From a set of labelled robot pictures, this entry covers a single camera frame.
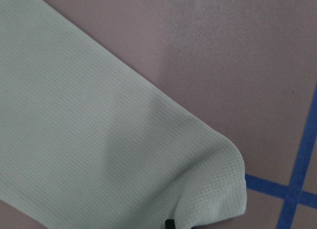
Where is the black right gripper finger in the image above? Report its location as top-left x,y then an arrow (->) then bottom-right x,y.
165,219 -> 175,229

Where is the olive green long-sleeve shirt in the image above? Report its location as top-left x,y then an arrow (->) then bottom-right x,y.
0,0 -> 247,229

